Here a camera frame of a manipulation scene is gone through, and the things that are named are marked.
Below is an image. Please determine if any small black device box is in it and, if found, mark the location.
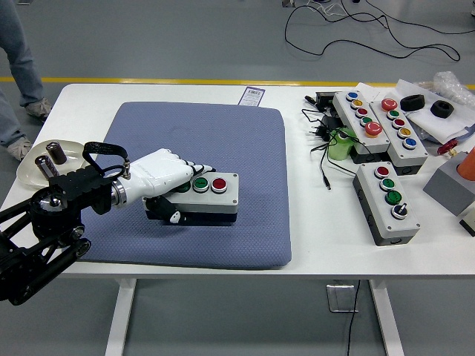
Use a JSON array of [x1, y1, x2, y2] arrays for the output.
[[315, 91, 341, 111]]

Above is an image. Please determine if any orange cylinder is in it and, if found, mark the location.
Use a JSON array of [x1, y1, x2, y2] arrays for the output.
[[456, 146, 475, 179]]

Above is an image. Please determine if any large white paper sheet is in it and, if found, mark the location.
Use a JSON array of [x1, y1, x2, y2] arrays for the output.
[[395, 79, 475, 144]]

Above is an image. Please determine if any grey block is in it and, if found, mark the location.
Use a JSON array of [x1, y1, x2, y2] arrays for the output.
[[422, 151, 475, 217]]

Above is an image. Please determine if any red knob part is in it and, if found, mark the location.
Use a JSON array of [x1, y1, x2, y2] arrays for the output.
[[436, 139, 461, 159]]

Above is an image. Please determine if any white table leg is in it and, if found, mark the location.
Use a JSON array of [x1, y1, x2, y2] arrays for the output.
[[105, 277, 137, 356], [369, 278, 404, 356]]

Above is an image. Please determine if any four-button box with selector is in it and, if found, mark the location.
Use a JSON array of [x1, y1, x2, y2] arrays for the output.
[[352, 162, 422, 247]]

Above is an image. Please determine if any three-button grey control box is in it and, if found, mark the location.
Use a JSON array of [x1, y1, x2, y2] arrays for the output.
[[144, 171, 240, 226]]

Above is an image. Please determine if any black power adapter with cable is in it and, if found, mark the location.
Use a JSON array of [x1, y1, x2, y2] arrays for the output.
[[301, 107, 372, 192]]

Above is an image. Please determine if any metal floor socket plate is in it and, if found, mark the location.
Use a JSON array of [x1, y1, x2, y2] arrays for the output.
[[326, 283, 360, 314]]

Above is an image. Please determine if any black floor cable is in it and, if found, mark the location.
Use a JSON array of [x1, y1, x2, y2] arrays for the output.
[[284, 3, 461, 61]]

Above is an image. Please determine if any five-button box, mushroom beside green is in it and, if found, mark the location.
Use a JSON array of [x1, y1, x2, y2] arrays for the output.
[[332, 90, 391, 165]]

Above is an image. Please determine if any white box with black edge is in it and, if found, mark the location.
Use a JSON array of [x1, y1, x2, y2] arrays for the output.
[[459, 202, 475, 238]]

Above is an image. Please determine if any black foam ring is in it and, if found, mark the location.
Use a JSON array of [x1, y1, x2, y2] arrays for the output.
[[399, 94, 426, 111], [430, 99, 455, 119]]

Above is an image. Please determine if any five-button box, mushroom beside blue-free end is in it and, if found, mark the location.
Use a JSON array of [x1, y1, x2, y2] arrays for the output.
[[370, 98, 430, 176]]

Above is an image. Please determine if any purple and white label card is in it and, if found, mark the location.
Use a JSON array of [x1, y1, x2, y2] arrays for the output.
[[239, 86, 266, 108]]

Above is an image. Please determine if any white shallow dish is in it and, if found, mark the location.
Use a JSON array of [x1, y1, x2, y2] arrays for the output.
[[16, 138, 94, 190]]

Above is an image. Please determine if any small white paper sheet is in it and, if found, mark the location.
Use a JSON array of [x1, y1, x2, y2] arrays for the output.
[[356, 82, 399, 102]]

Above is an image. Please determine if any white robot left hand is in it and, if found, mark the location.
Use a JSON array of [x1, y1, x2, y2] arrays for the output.
[[124, 148, 216, 225]]

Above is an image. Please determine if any person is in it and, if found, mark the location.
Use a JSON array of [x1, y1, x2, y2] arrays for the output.
[[0, 0, 53, 161]]

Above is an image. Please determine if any blue-grey padded mat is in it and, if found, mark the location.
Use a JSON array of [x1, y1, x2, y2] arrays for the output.
[[76, 102, 293, 271]]

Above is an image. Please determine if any clear bubble wrap bag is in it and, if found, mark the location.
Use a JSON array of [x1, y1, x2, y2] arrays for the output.
[[432, 70, 475, 108]]

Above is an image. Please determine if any yellow floor tape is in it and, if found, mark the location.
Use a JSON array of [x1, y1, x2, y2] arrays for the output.
[[0, 76, 398, 88]]

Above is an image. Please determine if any thin black hanging cable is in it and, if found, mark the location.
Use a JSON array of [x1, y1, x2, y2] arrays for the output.
[[345, 278, 361, 356]]

